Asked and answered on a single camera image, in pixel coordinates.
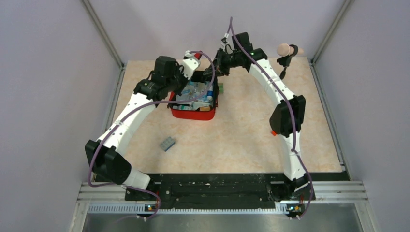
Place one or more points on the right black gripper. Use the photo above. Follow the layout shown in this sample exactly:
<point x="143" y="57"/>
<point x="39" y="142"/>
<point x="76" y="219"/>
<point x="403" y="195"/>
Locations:
<point x="220" y="70"/>

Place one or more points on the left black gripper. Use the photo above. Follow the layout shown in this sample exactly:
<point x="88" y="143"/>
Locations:
<point x="178" y="71"/>

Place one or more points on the small green box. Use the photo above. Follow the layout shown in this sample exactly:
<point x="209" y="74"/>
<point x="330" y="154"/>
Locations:
<point x="221" y="88"/>

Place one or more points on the blue cotton swab bag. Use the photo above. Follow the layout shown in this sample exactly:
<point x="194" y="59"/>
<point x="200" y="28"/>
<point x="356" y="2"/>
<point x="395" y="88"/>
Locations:
<point x="194" y="89"/>

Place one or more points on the white blue spray bottle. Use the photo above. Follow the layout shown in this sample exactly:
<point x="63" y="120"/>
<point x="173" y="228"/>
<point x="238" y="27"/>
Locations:
<point x="210" y="96"/>

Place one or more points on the clear white cap bottle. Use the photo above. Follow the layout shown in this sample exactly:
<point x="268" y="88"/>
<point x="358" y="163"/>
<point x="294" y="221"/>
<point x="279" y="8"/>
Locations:
<point x="183" y="107"/>

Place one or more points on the red black medicine kit bag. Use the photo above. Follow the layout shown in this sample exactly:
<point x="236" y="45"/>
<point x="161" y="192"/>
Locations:
<point x="196" y="114"/>

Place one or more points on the amber medicine bottle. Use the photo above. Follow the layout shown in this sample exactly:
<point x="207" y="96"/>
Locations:
<point x="205" y="108"/>

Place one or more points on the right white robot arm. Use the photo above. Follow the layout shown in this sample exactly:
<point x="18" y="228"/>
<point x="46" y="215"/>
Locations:
<point x="288" y="115"/>

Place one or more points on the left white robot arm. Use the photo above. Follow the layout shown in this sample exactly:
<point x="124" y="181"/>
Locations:
<point x="106" y="154"/>

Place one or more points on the black microphone stand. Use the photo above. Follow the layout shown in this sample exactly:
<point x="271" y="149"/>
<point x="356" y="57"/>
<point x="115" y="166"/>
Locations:
<point x="286" y="53"/>

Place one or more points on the grey blue pill blister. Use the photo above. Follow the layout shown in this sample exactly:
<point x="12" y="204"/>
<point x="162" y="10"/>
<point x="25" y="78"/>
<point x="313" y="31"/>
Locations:
<point x="167" y="143"/>

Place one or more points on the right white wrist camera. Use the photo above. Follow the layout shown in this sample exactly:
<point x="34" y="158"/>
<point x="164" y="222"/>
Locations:
<point x="225" y="43"/>

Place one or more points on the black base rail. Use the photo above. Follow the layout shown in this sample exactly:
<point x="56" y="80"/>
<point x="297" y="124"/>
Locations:
<point x="223" y="191"/>

